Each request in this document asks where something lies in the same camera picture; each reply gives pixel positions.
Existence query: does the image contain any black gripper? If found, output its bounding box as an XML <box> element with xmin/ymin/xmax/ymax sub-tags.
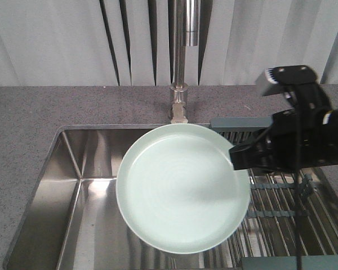
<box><xmin>229</xmin><ymin>109</ymin><xmax>331</xmax><ymax>173</ymax></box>

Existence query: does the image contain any light green round plate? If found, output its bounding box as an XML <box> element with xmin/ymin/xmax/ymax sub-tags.
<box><xmin>116</xmin><ymin>124</ymin><xmax>250</xmax><ymax>255</ymax></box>

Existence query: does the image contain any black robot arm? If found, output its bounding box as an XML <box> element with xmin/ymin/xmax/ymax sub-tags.
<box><xmin>229</xmin><ymin>109</ymin><xmax>338</xmax><ymax>173</ymax></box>

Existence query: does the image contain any stainless steel faucet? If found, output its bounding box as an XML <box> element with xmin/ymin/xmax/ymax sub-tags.
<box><xmin>168</xmin><ymin>0</ymin><xmax>199</xmax><ymax>124</ymax></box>

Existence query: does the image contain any stainless steel sink basin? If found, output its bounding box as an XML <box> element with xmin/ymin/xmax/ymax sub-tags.
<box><xmin>3</xmin><ymin>124</ymin><xmax>232</xmax><ymax>269</ymax></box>

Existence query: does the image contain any white pleated curtain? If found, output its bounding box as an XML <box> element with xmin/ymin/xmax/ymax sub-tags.
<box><xmin>0</xmin><ymin>1</ymin><xmax>338</xmax><ymax>87</ymax></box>

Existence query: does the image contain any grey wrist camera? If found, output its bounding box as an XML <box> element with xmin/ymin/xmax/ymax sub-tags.
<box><xmin>255</xmin><ymin>65</ymin><xmax>317</xmax><ymax>96</ymax></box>

